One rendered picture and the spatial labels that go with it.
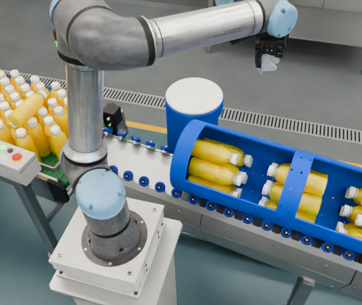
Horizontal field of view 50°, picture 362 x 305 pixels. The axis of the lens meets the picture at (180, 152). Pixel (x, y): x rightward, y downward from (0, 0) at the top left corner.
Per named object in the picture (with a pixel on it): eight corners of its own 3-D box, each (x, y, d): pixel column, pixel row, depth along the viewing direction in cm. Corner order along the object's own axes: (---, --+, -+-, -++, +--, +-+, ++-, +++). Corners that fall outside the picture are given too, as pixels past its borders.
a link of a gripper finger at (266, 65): (274, 83, 119) (276, 58, 112) (255, 80, 121) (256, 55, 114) (277, 77, 121) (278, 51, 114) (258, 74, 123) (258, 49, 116)
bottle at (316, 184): (329, 177, 132) (275, 161, 137) (323, 197, 132) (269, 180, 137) (327, 178, 138) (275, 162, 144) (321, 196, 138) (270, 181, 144)
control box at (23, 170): (26, 186, 157) (18, 170, 149) (-12, 171, 163) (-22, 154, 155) (42, 169, 163) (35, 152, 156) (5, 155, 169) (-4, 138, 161)
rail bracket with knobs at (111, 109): (114, 132, 192) (110, 117, 184) (101, 128, 194) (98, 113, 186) (124, 120, 198) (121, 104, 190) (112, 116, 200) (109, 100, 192)
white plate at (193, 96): (193, 121, 176) (193, 123, 177) (234, 95, 188) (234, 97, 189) (153, 93, 190) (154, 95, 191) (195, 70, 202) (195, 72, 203)
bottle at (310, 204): (317, 217, 132) (263, 200, 138) (316, 216, 139) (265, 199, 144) (323, 197, 132) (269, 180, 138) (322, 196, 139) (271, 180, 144)
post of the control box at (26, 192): (70, 281, 235) (16, 175, 161) (64, 278, 236) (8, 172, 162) (74, 275, 237) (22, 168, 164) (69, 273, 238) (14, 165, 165)
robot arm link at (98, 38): (83, 41, 64) (307, -7, 82) (63, 14, 71) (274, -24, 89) (91, 98, 72) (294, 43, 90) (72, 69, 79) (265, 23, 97)
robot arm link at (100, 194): (95, 244, 100) (83, 213, 90) (78, 206, 108) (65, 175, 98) (138, 223, 103) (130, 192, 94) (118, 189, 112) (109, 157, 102)
